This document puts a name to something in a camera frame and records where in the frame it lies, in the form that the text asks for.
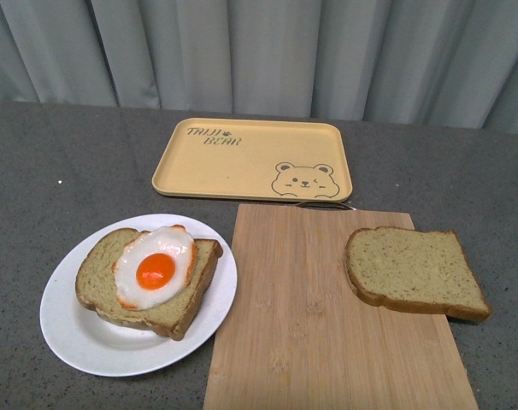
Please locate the fake fried egg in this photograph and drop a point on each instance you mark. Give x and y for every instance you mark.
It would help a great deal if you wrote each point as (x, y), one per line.
(155, 267)

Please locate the bread slice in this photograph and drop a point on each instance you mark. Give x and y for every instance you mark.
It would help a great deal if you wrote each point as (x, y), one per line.
(414, 272)
(96, 289)

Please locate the white round plate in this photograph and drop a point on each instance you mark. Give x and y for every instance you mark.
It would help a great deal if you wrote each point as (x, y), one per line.
(90, 344)

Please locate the yellow bear serving tray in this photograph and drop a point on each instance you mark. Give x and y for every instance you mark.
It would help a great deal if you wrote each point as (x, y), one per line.
(268, 160)

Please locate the bamboo cutting board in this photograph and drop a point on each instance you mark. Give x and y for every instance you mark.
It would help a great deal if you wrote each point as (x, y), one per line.
(297, 337)

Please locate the grey pleated curtain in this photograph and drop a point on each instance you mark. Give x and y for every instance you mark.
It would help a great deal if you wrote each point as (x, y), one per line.
(440, 63)

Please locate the metal cutting board handle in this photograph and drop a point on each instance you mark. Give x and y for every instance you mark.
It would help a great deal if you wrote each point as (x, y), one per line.
(325, 205)

